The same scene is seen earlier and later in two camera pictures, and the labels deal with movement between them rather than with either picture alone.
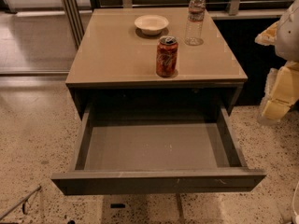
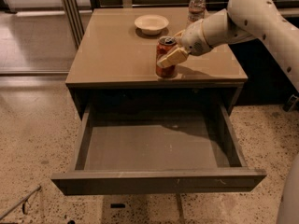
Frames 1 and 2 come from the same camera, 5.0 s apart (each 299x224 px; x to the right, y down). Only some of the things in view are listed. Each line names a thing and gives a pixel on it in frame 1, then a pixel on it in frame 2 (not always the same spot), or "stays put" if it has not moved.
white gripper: (289, 36) to (193, 40)
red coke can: (167, 56) stays put
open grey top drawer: (158, 149) stays put
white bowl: (151, 24) stays put
